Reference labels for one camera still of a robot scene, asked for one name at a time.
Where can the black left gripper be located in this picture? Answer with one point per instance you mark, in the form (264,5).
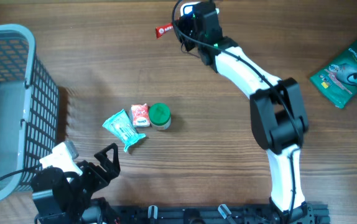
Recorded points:
(112,168)

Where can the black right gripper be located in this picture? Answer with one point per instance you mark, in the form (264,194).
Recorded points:
(181,21)

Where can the red Nescafe sachet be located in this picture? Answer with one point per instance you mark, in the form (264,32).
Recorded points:
(161,30)

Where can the light green wipes packet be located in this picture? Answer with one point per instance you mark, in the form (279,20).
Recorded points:
(120,125)

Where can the red white small packet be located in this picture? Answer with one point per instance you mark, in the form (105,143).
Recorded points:
(139,115)

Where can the green lidded jar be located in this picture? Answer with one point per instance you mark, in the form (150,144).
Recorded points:
(160,116)

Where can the green 3M gloves packet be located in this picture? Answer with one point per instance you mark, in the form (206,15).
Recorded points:
(337,80)

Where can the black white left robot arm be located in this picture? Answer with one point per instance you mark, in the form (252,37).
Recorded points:
(63,189)

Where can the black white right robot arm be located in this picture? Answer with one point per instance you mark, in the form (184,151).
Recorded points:
(278,117)

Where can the white barcode scanner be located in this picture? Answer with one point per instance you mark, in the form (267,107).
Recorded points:
(186,8)

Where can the grey plastic shopping basket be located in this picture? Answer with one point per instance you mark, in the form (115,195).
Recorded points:
(29,104)

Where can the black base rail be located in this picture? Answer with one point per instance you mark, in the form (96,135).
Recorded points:
(246,214)

